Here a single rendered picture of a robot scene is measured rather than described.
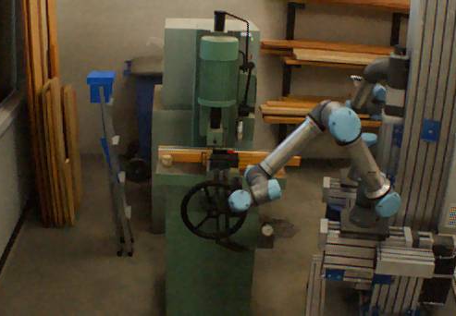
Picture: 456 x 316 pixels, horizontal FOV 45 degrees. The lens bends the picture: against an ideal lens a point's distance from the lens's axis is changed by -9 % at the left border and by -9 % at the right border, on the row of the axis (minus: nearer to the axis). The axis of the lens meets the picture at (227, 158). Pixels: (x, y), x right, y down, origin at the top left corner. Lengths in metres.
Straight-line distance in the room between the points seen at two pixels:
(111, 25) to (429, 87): 3.20
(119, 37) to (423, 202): 3.21
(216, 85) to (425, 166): 1.02
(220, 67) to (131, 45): 2.53
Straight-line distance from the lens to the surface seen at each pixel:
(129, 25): 5.06
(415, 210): 2.77
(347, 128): 2.15
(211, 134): 2.75
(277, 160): 2.28
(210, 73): 2.64
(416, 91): 2.57
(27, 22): 3.77
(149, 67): 4.52
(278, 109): 4.79
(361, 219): 2.53
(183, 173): 2.71
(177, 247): 2.87
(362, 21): 5.31
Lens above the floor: 1.97
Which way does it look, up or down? 21 degrees down
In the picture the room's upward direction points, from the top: 3 degrees clockwise
